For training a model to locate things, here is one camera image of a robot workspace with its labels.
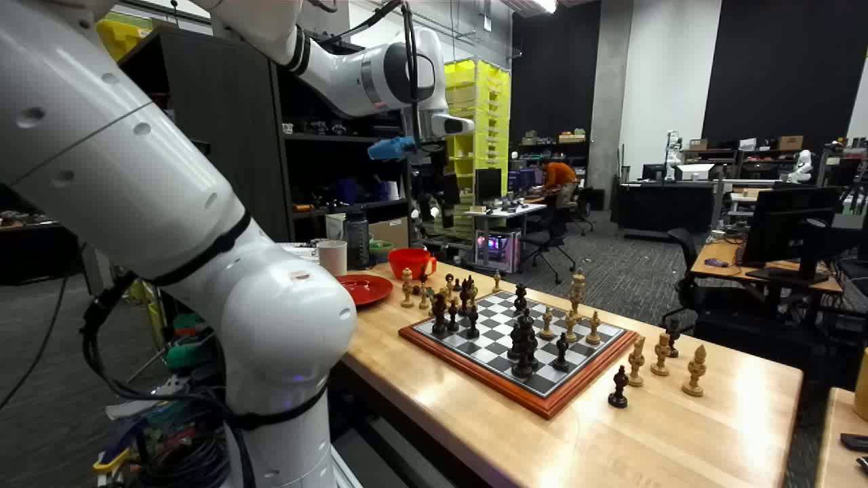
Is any dark shelf unit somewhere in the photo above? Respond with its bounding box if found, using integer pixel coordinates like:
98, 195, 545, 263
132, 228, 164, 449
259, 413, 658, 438
117, 24, 416, 244

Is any yellow bin rack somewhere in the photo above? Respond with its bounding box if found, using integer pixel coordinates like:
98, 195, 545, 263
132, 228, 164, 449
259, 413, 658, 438
442, 57, 515, 207

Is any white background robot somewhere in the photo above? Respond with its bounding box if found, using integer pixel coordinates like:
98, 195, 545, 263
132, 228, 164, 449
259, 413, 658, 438
784, 146, 817, 187

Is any cardboard box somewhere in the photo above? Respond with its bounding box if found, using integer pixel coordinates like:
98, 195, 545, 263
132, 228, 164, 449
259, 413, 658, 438
369, 218, 414, 255

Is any yellow bin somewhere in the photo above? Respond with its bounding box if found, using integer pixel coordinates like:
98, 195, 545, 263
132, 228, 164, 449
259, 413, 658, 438
92, 15, 155, 64

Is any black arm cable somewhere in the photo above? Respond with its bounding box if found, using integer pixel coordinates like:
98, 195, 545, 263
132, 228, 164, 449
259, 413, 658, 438
305, 0, 425, 138

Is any red cup with handle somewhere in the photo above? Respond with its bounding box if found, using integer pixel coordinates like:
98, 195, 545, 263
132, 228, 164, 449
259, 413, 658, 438
384, 248, 442, 283

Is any black monitor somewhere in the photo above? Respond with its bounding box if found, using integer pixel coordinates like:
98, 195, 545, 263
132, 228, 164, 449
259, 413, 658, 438
741, 186, 840, 272

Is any black cabinet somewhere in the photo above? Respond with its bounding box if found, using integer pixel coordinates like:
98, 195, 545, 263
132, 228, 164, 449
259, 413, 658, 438
610, 177, 718, 238

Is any computer tower purple light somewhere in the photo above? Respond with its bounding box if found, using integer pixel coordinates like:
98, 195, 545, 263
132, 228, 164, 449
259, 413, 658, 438
472, 228, 525, 276

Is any dark bottle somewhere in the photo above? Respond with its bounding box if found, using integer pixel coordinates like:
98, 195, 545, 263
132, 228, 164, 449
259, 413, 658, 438
342, 209, 373, 272

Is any wooden office desk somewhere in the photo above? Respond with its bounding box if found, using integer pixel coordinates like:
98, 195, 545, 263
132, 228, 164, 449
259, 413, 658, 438
689, 236, 845, 298

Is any white cup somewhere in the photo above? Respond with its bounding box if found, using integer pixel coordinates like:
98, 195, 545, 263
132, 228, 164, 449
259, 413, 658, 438
315, 236, 353, 279

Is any chessboard with red frame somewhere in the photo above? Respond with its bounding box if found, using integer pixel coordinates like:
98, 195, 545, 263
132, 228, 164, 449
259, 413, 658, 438
395, 289, 640, 421

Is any person in orange shirt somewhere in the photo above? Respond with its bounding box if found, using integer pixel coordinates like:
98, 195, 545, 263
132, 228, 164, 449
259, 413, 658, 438
528, 161, 582, 238

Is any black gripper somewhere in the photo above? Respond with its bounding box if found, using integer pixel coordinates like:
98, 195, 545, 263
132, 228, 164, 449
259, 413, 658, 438
412, 138, 454, 211

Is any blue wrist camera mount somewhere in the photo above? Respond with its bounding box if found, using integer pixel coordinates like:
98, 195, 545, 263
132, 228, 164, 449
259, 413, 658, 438
364, 133, 419, 164

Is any black office chair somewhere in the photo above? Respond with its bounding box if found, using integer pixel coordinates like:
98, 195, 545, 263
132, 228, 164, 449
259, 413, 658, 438
665, 226, 822, 365

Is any black chess bishop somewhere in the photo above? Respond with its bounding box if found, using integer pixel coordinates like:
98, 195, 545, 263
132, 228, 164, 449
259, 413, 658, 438
506, 310, 530, 351

